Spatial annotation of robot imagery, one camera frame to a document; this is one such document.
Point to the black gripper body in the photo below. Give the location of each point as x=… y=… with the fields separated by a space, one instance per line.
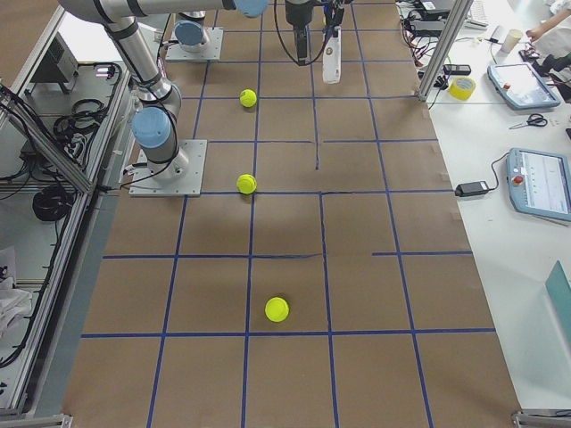
x=296 y=13

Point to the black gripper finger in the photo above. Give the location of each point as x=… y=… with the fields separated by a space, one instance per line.
x=301 y=41

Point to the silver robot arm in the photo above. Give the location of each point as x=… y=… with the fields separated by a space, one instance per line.
x=191 y=34
x=154 y=127

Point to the yellow tennis ball near base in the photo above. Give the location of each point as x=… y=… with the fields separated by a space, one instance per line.
x=248 y=98

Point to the tennis ball with black print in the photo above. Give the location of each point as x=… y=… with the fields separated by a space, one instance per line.
x=246 y=184

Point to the yellow tennis ball mid table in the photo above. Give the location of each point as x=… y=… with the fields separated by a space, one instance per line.
x=276 y=309

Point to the person's hand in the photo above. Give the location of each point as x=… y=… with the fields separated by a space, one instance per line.
x=534 y=34

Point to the black phone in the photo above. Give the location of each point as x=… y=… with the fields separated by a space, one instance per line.
x=457 y=69

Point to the yellow tape roll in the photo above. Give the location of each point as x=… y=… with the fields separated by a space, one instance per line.
x=462 y=88

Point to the paper cup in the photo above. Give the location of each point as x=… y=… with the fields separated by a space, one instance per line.
x=511 y=40

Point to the far teach pendant tablet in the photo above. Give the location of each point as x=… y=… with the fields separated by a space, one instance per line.
x=521 y=87

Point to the teach pendant tablet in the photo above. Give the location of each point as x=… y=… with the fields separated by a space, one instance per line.
x=521 y=87
x=539 y=183

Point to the black power adapter brick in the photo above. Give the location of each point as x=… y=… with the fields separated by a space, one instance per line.
x=470 y=189

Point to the near teach pendant tablet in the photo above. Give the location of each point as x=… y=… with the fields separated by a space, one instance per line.
x=539 y=183

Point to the white crumpled cloth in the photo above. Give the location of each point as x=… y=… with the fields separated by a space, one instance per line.
x=16 y=303

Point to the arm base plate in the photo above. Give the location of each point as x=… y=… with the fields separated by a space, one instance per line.
x=183 y=176
x=200 y=47

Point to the aluminium frame post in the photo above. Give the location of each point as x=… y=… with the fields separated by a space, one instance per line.
x=447 y=38

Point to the black handled scissors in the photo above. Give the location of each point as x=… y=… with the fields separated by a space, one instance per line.
x=536 y=120

